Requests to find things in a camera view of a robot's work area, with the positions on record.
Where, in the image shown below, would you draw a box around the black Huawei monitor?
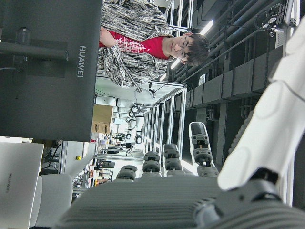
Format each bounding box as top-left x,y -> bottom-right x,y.
0,0 -> 103,143

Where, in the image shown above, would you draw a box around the person in red shirt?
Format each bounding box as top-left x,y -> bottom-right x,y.
96,0 -> 211,88

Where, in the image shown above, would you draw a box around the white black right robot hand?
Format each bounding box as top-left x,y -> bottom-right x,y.
53,22 -> 305,229

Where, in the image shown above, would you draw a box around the silver Huawei laptop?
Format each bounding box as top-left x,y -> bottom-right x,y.
0,142 -> 45,229

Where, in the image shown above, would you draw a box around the white chair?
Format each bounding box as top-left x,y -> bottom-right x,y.
35,173 -> 73,227

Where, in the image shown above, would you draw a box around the aluminium frame rack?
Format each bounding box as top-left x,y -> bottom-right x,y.
142,80 -> 189,161

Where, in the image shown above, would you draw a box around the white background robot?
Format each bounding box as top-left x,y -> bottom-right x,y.
112,96 -> 146,145

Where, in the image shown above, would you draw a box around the plywood crate with handles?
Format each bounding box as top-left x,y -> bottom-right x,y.
92,104 -> 114,142

